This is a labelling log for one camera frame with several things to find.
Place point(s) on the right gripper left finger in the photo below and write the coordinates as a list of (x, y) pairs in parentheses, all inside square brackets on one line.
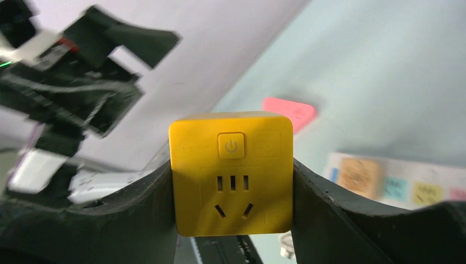
[(133, 225)]

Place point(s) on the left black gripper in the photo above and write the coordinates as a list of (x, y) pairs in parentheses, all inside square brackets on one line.
[(74, 81)]

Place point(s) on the yellow cube socket adapter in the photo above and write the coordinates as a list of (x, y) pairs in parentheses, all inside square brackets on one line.
[(232, 173)]

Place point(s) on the pink triangular power socket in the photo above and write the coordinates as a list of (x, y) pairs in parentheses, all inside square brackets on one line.
[(300, 114)]

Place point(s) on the light green table mat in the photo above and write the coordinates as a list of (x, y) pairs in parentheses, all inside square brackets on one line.
[(387, 79)]

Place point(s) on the white multicolour power strip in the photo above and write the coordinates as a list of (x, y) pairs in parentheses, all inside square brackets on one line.
[(407, 184)]

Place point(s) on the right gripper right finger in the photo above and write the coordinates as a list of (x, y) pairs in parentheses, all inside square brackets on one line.
[(334, 225)]

